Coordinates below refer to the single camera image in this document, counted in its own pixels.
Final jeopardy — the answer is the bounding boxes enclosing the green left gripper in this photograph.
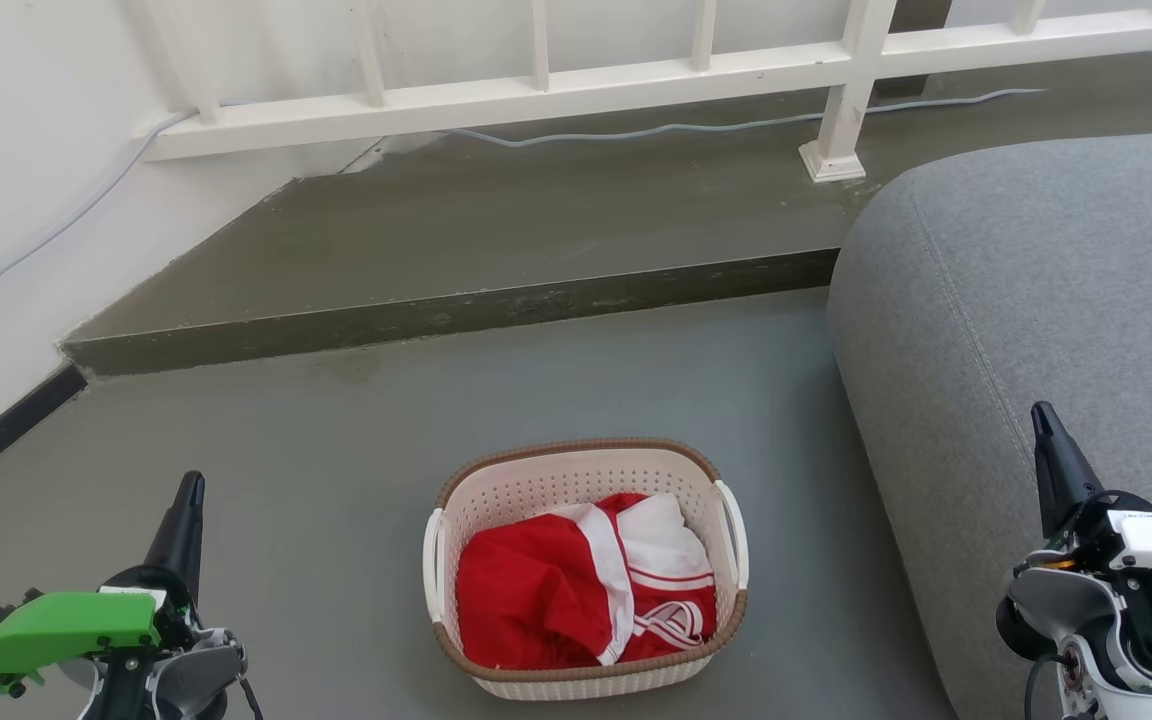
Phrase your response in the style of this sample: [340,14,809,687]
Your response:
[0,472,207,698]

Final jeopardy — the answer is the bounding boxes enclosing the white plastic laundry basket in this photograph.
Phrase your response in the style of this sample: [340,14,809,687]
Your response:
[423,437,750,701]

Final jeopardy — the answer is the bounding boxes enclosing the grey fabric sofa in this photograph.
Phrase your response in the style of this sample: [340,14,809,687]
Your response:
[826,130,1152,720]

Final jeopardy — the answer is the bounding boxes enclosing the red and white garment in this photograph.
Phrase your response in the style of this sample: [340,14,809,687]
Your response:
[456,492,718,671]

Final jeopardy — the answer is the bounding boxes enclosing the white wooden railing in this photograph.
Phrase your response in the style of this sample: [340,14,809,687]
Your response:
[126,0,1152,184]

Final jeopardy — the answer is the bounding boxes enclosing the black wall baseboard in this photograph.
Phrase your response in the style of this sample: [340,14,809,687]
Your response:
[0,365,88,506]

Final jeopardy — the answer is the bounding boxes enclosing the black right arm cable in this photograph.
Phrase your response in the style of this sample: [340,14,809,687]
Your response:
[1023,650,1069,720]

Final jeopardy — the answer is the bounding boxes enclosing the thin grey-blue floor cable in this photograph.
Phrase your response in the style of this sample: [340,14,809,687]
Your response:
[0,88,1045,336]

